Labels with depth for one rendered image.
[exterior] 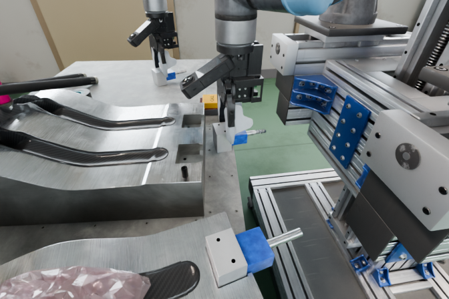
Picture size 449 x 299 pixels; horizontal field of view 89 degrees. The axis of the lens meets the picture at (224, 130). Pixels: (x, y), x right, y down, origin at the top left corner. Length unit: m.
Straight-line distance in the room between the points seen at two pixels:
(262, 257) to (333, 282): 0.78
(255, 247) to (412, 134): 0.24
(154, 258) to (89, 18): 2.72
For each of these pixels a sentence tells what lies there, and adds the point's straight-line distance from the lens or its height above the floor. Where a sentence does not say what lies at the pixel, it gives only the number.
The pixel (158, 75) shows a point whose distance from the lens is 0.89.
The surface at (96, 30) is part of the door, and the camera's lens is 2.92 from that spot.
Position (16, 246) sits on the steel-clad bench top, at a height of 0.80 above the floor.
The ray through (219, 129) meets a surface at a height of 0.85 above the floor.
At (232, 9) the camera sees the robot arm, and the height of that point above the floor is 1.11.
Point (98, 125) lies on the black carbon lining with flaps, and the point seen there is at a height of 0.89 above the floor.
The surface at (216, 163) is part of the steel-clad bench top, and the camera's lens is 0.52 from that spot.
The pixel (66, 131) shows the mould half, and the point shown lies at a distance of 0.53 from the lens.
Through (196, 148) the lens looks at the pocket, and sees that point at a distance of 0.44.
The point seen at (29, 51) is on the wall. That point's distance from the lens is 3.32.
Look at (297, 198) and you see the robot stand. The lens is 1.27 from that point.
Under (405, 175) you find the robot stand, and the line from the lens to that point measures 0.38.
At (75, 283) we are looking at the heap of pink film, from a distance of 0.31.
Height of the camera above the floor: 1.16
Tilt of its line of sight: 35 degrees down
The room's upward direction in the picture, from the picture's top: straight up
